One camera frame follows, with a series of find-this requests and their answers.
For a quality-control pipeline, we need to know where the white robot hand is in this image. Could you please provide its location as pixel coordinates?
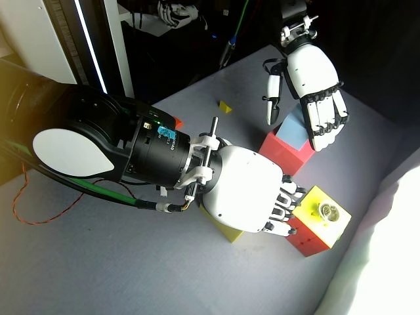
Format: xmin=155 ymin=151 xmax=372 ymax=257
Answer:
xmin=261 ymin=43 xmax=350 ymax=152
xmin=200 ymin=144 xmax=308 ymax=238

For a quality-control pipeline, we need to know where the blue block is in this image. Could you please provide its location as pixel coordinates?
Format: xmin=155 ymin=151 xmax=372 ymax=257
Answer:
xmin=276 ymin=104 xmax=311 ymax=151

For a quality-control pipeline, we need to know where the red block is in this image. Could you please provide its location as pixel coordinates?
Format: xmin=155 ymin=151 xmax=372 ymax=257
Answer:
xmin=258 ymin=129 xmax=316 ymax=177

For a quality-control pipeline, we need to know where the yellow block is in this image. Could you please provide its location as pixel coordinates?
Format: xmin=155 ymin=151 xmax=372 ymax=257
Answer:
xmin=199 ymin=203 xmax=245 ymax=244
xmin=291 ymin=185 xmax=352 ymax=249

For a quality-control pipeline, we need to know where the small clear round cup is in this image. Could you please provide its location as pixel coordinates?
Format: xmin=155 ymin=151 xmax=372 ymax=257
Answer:
xmin=316 ymin=201 xmax=341 ymax=224

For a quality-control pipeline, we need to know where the grey table cloth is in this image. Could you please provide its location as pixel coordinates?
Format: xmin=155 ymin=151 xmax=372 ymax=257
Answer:
xmin=0 ymin=44 xmax=420 ymax=315

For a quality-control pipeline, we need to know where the spare white robot hand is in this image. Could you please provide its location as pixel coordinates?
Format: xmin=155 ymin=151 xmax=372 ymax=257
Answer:
xmin=156 ymin=0 xmax=200 ymax=30

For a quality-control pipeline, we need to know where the white fabric sheet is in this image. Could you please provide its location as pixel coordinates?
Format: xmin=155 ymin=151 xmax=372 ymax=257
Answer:
xmin=313 ymin=163 xmax=420 ymax=315

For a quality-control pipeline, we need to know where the white cabinet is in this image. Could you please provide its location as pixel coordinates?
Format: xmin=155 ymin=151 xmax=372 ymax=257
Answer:
xmin=0 ymin=0 xmax=135 ymax=99

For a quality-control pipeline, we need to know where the green cable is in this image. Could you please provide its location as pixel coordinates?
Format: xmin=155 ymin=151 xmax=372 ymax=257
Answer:
xmin=231 ymin=0 xmax=250 ymax=43

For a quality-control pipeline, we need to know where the thin red-black twisted cable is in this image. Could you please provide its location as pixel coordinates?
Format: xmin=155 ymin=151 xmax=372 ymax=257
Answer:
xmin=12 ymin=163 xmax=87 ymax=226

